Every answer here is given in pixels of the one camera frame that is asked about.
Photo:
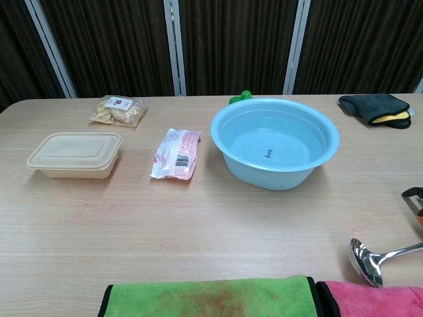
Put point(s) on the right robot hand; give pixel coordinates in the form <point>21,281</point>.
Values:
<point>414,198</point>

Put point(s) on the metal ladle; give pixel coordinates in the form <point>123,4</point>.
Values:
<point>367,264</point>

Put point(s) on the light blue bowl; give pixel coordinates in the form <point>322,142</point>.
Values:
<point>274,145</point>

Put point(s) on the dark grey folded cloth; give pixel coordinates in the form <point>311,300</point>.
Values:
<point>367,104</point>

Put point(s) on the pink microfibre towel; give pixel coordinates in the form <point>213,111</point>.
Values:
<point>376,300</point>

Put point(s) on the green toy block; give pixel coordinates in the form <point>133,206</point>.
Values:
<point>244,96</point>

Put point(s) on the green microfibre towel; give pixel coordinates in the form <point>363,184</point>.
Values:
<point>205,297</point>

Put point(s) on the black folding screen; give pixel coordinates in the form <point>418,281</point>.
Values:
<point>231,43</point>

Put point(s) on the pink white snack packet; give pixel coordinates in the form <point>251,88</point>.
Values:
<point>176,155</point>

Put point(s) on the clear bag of chips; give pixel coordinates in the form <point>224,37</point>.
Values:
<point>117,110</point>

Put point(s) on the beige lidded lunch box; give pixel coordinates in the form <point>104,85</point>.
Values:
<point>72,153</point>

